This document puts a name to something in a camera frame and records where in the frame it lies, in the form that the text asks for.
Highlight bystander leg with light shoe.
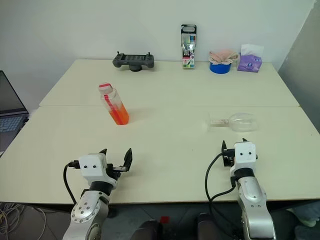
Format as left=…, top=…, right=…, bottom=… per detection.
left=286, top=199, right=320, bottom=228

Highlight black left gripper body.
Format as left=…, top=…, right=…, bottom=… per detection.
left=106, top=162, right=131, bottom=180

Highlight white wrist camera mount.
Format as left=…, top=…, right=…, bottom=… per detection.
left=78, top=153, right=118, bottom=186
left=229, top=141, right=258, bottom=177

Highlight red and white bottle cap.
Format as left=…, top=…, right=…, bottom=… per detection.
left=98, top=83, right=114, bottom=95

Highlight purple tissue pack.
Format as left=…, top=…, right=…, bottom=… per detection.
left=236, top=43, right=265, bottom=73

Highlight marker pen set case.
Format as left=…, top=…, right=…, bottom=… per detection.
left=180, top=24, right=199, bottom=70

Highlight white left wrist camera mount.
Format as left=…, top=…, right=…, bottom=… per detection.
left=78, top=153, right=118, bottom=186

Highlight grey handheld remote controller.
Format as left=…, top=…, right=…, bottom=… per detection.
left=112, top=51, right=155, bottom=70

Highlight grey laptop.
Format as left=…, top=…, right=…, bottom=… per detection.
left=0, top=70, right=31, bottom=152

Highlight dark rounded shape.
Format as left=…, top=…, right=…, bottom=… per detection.
left=129, top=219, right=164, bottom=240
left=197, top=212, right=241, bottom=240

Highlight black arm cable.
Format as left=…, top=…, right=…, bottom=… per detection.
left=204, top=152, right=242, bottom=240
left=63, top=159, right=81, bottom=205

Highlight bottle with orange liquid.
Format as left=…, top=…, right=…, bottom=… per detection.
left=100, top=88, right=131, bottom=126

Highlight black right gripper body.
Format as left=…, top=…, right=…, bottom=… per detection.
left=222, top=148, right=237, bottom=168

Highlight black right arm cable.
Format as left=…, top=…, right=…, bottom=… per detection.
left=204, top=152, right=242, bottom=240

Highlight blue tape roll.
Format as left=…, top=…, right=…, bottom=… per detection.
left=209, top=61, right=232, bottom=75

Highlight clear plastic scoop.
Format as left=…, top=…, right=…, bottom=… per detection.
left=206, top=112, right=260, bottom=133

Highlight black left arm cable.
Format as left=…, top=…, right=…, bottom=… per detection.
left=63, top=159, right=81, bottom=205

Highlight white floor cables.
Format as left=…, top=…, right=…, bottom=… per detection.
left=0, top=201, right=48, bottom=240

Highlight pink cloth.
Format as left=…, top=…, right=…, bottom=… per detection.
left=208, top=48, right=241, bottom=65

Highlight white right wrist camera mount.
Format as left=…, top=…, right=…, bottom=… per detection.
left=229, top=141, right=258, bottom=177

